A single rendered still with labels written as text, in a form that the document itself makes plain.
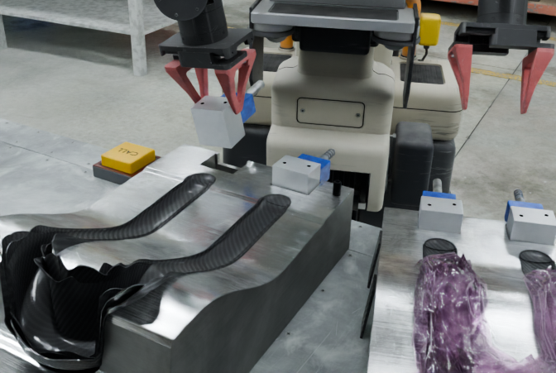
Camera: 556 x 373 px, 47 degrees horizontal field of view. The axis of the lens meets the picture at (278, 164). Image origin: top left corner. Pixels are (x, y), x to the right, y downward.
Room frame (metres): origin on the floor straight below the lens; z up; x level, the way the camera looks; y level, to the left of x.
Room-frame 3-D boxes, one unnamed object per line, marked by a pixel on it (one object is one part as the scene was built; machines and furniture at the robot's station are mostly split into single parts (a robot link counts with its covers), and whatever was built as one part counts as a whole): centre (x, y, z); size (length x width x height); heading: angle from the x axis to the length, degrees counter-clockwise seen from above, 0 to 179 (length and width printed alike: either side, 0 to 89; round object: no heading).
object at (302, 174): (0.76, -0.05, 0.89); 0.13 x 0.05 x 0.05; 152
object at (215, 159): (0.77, 0.07, 0.87); 0.05 x 0.05 x 0.04; 62
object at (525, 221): (0.72, -0.32, 0.86); 0.13 x 0.05 x 0.05; 169
